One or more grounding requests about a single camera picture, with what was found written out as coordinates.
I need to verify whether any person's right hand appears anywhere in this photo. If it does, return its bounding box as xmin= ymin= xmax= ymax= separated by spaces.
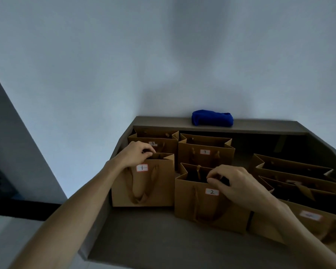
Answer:
xmin=206 ymin=165 xmax=287 ymax=219

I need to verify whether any person's left hand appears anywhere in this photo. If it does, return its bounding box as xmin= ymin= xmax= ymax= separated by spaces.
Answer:
xmin=112 ymin=141 xmax=157 ymax=169

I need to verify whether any small brown paper bag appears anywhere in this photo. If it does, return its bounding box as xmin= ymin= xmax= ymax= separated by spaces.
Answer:
xmin=111 ymin=153 xmax=176 ymax=208
xmin=178 ymin=133 xmax=236 ymax=173
xmin=127 ymin=129 xmax=180 ymax=163
xmin=174 ymin=163 xmax=251 ymax=234

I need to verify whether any person's left forearm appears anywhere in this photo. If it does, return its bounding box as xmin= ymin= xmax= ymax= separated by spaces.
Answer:
xmin=8 ymin=160 xmax=121 ymax=269

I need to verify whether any person's right forearm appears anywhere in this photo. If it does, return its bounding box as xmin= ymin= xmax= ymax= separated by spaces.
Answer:
xmin=265 ymin=201 xmax=336 ymax=269

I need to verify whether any blue folded cloth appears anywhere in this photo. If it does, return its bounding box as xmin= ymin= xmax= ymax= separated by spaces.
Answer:
xmin=192 ymin=109 xmax=234 ymax=127

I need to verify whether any large brown paper bag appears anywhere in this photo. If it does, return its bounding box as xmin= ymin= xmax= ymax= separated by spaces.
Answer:
xmin=247 ymin=176 xmax=336 ymax=262
xmin=249 ymin=153 xmax=336 ymax=195

